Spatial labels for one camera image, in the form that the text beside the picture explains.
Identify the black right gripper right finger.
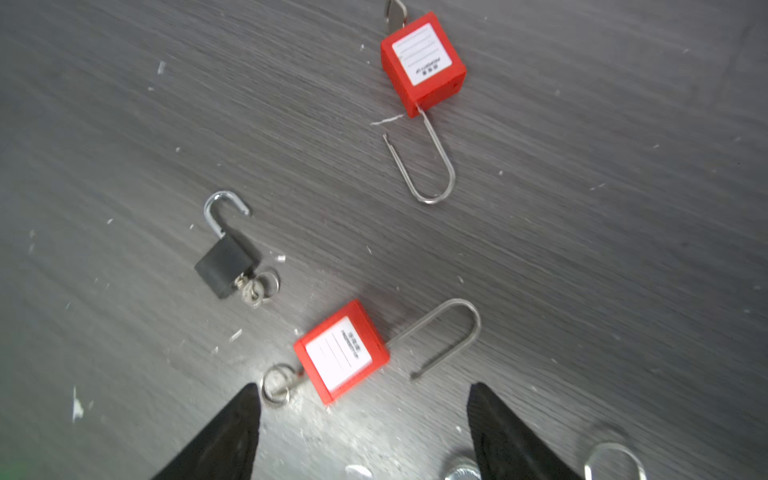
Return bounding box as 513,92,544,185
466,382,579,480

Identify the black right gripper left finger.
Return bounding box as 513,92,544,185
154,383,261,480

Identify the red padlock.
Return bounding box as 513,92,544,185
380,0,467,205
259,298,482,407

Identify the small black padlock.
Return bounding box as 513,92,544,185
443,442,649,480
194,190,281,308

